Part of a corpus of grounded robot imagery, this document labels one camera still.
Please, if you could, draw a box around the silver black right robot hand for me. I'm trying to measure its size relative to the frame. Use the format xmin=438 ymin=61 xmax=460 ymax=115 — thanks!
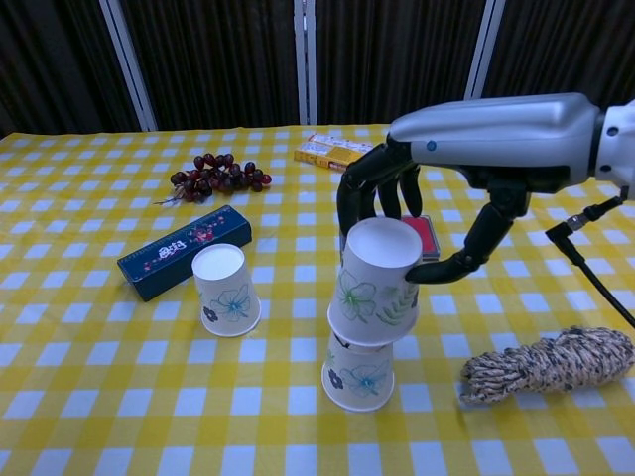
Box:
xmin=336 ymin=92 xmax=602 ymax=287

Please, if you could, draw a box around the paper cup green flower print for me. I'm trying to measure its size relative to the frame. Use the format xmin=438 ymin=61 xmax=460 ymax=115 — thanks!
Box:
xmin=326 ymin=217 xmax=425 ymax=348

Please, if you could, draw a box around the paper cup blue flower print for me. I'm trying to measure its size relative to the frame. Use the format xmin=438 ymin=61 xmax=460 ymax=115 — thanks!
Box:
xmin=321 ymin=330 xmax=396 ymax=414
xmin=190 ymin=243 xmax=263 ymax=339

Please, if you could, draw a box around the black partition curtain panel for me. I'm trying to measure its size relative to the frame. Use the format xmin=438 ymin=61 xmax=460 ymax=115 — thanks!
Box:
xmin=120 ymin=0 xmax=305 ymax=132
xmin=0 ymin=0 xmax=146 ymax=136
xmin=314 ymin=0 xmax=491 ymax=126
xmin=483 ymin=0 xmax=635 ymax=109

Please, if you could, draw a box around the red and white flat box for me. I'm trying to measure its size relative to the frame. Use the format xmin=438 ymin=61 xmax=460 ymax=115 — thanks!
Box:
xmin=399 ymin=213 xmax=443 ymax=264

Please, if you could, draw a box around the yellow snack box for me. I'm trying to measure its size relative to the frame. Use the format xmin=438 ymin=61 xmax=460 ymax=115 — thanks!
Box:
xmin=293 ymin=132 xmax=376 ymax=173

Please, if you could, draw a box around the dark red grape bunch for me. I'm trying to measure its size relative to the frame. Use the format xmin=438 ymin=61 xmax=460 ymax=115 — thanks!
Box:
xmin=153 ymin=153 xmax=274 ymax=206

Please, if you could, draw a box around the long dark blue box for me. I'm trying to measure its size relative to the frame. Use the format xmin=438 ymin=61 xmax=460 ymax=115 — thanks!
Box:
xmin=116 ymin=203 xmax=253 ymax=303

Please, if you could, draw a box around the yellow white checked tablecloth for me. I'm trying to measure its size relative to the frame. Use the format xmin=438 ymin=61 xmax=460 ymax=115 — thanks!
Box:
xmin=0 ymin=122 xmax=635 ymax=476

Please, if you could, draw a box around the white partition frame post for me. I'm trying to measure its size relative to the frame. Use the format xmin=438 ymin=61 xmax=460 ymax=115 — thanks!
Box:
xmin=294 ymin=0 xmax=319 ymax=126
xmin=97 ymin=0 xmax=159 ymax=133
xmin=464 ymin=0 xmax=506 ymax=101

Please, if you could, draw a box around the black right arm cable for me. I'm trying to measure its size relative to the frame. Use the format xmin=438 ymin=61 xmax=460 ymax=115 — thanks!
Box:
xmin=544 ymin=194 xmax=635 ymax=329

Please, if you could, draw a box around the speckled beige rope bundle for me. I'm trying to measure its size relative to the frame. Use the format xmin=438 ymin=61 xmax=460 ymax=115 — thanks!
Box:
xmin=458 ymin=325 xmax=635 ymax=407

